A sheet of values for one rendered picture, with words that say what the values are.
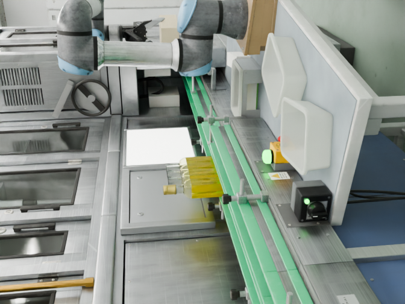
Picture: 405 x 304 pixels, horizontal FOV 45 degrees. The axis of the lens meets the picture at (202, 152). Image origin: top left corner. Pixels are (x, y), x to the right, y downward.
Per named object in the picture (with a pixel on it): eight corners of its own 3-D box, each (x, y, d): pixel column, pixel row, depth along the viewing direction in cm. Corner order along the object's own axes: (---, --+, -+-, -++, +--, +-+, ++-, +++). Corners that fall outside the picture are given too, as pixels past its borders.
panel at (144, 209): (189, 131, 258) (124, 134, 254) (189, 125, 257) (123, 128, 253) (216, 228, 178) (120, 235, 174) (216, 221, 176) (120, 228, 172)
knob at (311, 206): (323, 216, 127) (327, 223, 124) (306, 217, 126) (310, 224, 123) (325, 201, 125) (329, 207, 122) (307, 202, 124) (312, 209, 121)
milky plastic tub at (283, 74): (301, 120, 151) (273, 121, 150) (285, 70, 164) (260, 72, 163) (315, 78, 137) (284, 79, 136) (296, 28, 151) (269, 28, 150)
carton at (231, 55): (239, 51, 233) (226, 52, 232) (250, 55, 210) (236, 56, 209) (239, 64, 234) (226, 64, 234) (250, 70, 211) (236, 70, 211)
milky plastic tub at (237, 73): (249, 107, 215) (229, 108, 214) (252, 57, 205) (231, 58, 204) (258, 122, 199) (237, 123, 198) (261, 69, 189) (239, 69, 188)
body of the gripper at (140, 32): (146, 20, 219) (119, 21, 217) (146, 28, 212) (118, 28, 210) (147, 37, 223) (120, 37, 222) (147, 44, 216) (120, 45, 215)
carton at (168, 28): (175, 14, 219) (158, 14, 219) (178, 27, 206) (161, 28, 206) (176, 40, 226) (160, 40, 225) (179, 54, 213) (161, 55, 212)
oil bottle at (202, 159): (231, 166, 195) (178, 169, 193) (232, 154, 193) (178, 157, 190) (234, 173, 190) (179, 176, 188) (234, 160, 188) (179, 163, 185)
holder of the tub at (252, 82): (250, 119, 217) (232, 120, 216) (253, 58, 205) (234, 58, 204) (259, 134, 201) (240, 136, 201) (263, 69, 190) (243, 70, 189)
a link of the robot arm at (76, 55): (217, 36, 171) (55, 31, 159) (214, 78, 177) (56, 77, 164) (209, 32, 182) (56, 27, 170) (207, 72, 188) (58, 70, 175)
